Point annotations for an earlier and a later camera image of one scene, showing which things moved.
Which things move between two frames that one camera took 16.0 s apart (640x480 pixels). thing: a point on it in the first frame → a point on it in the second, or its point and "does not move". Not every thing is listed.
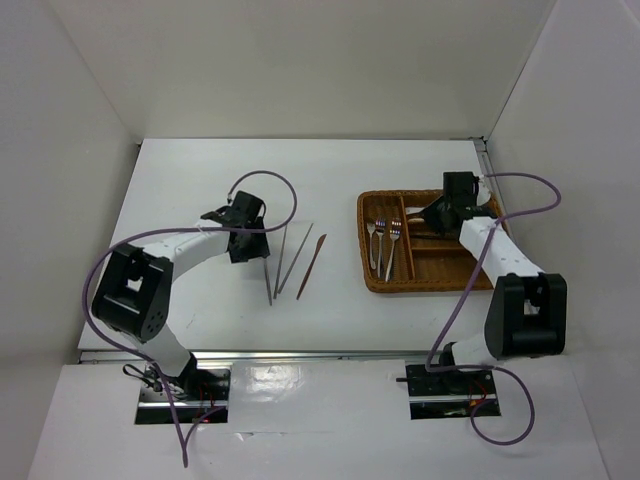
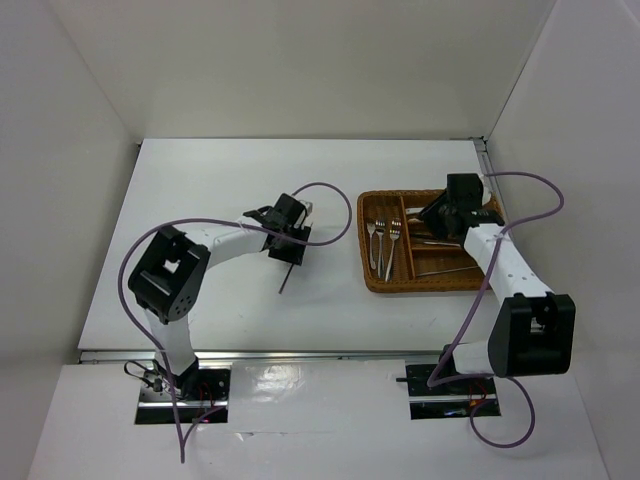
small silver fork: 371,228 does not move
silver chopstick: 280,262 → 429,273
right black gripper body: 435,213 does not move
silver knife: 268,281 → 442,243
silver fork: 380,226 does not move
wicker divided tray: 401,252 does not move
